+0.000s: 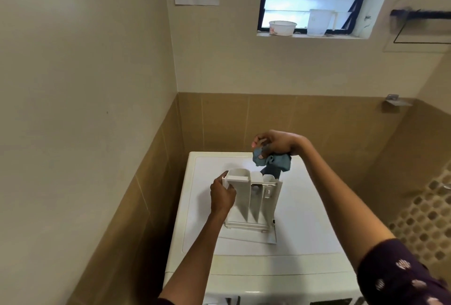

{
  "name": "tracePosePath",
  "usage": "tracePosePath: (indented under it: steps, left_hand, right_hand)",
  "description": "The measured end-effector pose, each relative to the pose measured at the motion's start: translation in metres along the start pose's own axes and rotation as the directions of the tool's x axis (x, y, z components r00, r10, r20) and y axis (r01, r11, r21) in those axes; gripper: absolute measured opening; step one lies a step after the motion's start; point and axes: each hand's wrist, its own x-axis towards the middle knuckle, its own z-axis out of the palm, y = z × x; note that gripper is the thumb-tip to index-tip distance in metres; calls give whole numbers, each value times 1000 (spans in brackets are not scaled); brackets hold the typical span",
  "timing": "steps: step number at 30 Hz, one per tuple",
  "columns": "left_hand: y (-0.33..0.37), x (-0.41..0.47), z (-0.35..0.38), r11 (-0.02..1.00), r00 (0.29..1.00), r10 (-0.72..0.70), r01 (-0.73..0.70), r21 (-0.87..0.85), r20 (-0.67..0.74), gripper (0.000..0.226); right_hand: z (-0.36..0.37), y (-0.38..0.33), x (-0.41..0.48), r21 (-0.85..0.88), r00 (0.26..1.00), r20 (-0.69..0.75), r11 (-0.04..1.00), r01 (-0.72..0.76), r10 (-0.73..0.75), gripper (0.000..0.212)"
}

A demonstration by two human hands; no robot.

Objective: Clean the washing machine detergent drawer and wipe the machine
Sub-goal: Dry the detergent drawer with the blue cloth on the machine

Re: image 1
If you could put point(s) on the person's left hand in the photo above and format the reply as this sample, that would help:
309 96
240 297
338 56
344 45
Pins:
222 199

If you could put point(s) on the person's right hand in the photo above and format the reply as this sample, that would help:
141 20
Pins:
283 142

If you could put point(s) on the blue cloth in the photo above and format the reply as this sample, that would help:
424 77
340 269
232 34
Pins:
280 163

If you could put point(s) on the white detergent drawer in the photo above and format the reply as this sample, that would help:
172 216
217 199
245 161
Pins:
243 206

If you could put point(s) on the white washing machine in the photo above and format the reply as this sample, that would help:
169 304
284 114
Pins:
310 209

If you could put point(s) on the person's left forearm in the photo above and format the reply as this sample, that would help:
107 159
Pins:
192 262

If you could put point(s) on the person's right forearm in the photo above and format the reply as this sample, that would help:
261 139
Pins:
338 206

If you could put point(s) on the person's dark patterned right sleeve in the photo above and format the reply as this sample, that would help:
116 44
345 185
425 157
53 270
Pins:
398 276

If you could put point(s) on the grey siphon cap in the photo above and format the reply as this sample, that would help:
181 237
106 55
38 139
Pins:
256 189

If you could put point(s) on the white container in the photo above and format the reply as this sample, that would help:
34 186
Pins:
282 28

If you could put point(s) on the translucent plastic jug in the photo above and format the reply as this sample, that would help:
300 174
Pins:
319 23

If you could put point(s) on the black display panel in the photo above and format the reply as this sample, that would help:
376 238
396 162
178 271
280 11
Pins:
331 302

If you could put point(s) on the grey wall shelf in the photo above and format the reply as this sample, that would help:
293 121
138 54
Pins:
397 101

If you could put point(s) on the black wall towel rack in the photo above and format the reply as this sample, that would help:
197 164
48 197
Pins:
426 14

